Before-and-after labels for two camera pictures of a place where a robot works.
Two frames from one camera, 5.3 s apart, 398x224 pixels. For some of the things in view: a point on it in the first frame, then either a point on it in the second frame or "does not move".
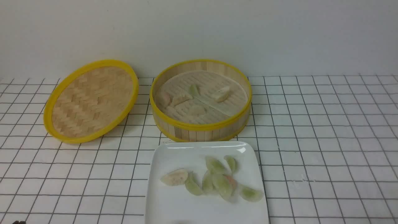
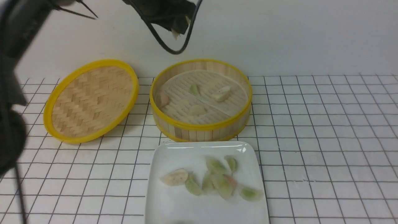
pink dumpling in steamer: (164, 99) does not move
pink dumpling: (233, 182) does not move
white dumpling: (178, 98) to (175, 33)
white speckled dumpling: (176, 177) does not move
